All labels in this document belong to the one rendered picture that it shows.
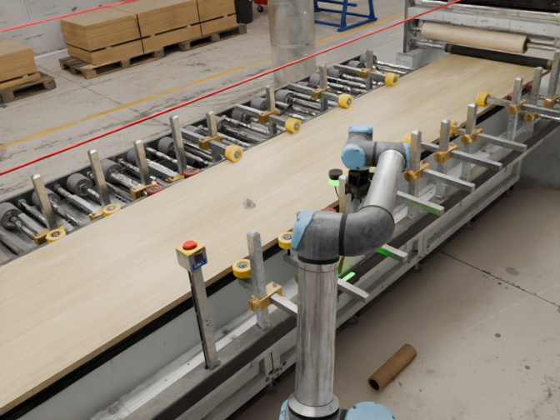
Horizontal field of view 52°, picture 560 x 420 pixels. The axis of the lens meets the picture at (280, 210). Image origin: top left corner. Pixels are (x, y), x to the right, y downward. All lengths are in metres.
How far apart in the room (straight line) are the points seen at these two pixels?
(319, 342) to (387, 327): 1.68
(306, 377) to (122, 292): 0.87
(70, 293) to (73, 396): 0.40
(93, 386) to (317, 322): 0.90
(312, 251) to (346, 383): 1.54
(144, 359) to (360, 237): 1.06
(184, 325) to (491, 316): 1.83
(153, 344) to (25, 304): 0.50
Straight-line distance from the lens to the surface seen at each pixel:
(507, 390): 3.07
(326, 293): 1.57
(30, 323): 2.25
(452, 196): 3.09
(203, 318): 1.99
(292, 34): 6.13
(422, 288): 3.56
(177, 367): 2.29
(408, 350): 3.06
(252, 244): 2.01
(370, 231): 1.51
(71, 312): 2.23
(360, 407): 1.76
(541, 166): 4.70
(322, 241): 1.51
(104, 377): 2.17
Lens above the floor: 2.23
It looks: 31 degrees down
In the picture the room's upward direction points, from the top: 5 degrees counter-clockwise
